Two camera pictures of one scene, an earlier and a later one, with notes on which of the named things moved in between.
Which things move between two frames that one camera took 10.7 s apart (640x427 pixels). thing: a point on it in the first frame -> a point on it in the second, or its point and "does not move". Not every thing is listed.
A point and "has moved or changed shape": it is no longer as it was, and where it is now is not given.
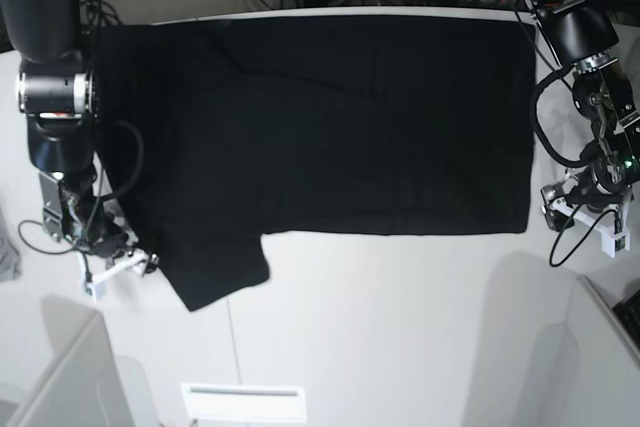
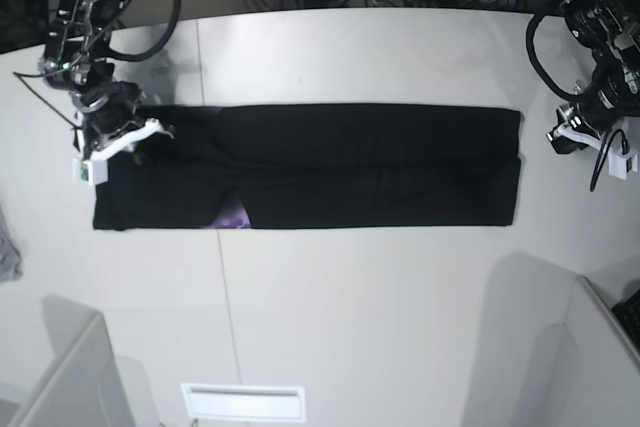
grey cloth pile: x=9 y=256 does not move
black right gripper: x=588 y=185 -> x=582 y=125
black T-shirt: x=222 y=129 has moved or changed shape
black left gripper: x=91 y=224 -> x=104 y=108
